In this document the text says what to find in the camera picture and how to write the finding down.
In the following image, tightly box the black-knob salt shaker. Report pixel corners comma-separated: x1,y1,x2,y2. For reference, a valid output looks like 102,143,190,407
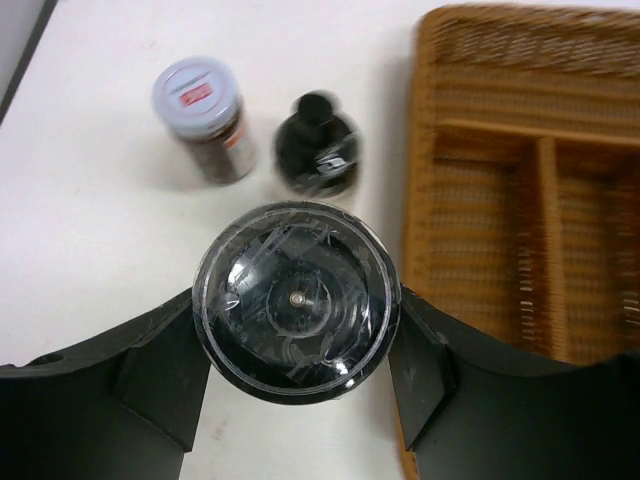
274,91,360,200

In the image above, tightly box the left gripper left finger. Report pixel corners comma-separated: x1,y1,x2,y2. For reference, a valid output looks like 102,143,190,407
1,290,210,479

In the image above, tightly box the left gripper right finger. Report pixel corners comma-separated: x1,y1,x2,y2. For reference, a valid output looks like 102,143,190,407
389,290,639,479

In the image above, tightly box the brown wicker divided tray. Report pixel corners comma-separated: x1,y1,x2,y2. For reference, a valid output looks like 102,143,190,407
397,4,640,479

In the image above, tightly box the grey-lid dark spice jar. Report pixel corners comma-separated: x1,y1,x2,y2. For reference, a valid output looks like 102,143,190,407
152,56,255,185

